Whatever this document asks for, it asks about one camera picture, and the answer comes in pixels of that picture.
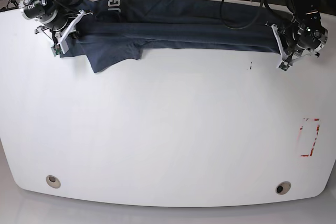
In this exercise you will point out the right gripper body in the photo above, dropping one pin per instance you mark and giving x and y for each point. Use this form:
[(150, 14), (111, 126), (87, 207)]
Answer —
[(58, 26)]

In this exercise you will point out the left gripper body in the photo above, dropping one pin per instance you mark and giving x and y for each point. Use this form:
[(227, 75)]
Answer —
[(295, 46)]

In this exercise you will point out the dark blue T-shirt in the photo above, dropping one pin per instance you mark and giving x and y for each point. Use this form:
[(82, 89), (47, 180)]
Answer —
[(118, 30)]

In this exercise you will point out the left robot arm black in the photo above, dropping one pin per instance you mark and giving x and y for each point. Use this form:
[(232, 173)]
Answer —
[(304, 12)]

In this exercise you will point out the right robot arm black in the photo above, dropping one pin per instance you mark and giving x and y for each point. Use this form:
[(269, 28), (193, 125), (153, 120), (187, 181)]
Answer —
[(30, 9)]

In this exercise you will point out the red tape rectangle marking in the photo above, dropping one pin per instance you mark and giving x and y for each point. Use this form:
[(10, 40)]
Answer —
[(308, 136)]

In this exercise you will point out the right table cable grommet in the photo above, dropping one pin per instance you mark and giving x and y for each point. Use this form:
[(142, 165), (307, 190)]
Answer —
[(283, 188)]

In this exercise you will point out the table cable grommet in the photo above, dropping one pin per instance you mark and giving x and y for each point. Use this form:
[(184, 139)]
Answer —
[(283, 188), (53, 182)]

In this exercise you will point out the left table cable grommet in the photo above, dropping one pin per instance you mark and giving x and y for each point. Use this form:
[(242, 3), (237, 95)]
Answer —
[(53, 182)]

